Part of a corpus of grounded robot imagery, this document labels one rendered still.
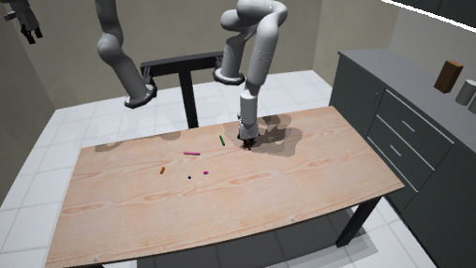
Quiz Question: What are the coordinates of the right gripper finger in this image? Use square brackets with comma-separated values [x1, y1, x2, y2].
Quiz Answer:
[35, 27, 43, 38]
[21, 23, 36, 44]

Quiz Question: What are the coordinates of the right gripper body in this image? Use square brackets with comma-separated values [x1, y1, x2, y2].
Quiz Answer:
[15, 8, 39, 31]

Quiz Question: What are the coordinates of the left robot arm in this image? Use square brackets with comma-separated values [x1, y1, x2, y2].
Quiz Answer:
[216, 0, 288, 125]

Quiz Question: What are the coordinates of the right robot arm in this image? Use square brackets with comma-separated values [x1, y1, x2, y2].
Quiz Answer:
[0, 0, 154, 105]

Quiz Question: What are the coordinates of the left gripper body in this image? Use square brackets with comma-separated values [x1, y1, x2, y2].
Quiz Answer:
[239, 121, 259, 140]

